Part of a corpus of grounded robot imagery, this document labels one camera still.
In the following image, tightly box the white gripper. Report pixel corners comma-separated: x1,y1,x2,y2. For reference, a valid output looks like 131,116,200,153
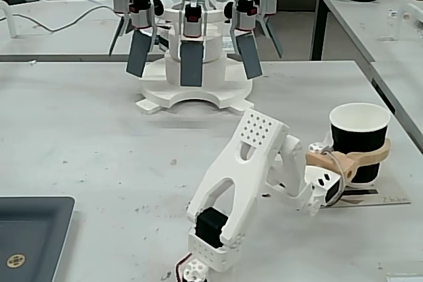
297,131,392,218

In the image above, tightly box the printed paper mat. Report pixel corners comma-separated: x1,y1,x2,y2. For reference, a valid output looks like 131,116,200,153
319,182,412,209

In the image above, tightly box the white curved stand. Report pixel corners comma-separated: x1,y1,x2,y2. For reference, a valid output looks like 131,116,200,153
0,0,18,39

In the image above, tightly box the grey hanging panel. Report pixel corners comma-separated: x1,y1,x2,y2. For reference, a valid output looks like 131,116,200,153
257,15,284,59
235,32,264,81
126,30,151,79
179,41,204,88
108,14,129,57

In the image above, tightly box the round beige patterned token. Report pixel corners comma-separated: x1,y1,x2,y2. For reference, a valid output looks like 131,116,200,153
7,253,26,270

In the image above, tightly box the white carousel dispenser base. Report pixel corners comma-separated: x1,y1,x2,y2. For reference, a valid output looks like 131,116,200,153
135,7,255,116

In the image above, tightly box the grey tray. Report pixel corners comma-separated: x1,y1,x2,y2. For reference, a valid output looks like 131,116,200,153
0,195,76,282

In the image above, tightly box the black paper cup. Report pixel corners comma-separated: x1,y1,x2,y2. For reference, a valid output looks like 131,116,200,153
328,102,392,187

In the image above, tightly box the red black arm cable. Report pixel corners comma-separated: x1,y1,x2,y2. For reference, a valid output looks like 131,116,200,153
174,253,193,282

